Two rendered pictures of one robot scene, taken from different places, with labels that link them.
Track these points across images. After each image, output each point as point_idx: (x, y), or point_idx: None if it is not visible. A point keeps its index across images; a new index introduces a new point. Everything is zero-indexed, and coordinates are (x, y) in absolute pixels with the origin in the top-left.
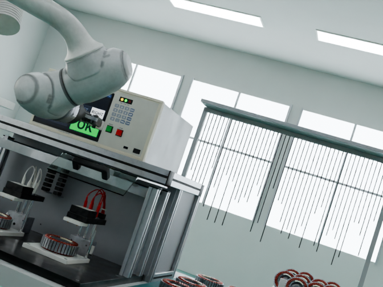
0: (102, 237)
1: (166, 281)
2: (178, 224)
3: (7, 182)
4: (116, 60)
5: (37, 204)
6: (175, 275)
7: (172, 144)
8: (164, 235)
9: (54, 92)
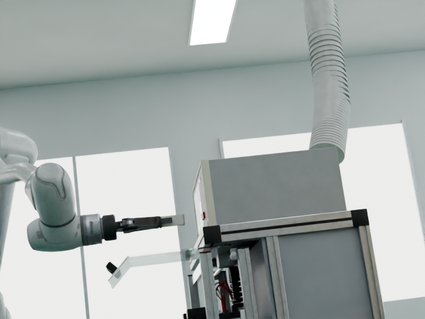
0: None
1: None
2: (326, 276)
3: (182, 316)
4: (33, 176)
5: None
6: None
7: (285, 188)
8: (274, 298)
9: (40, 227)
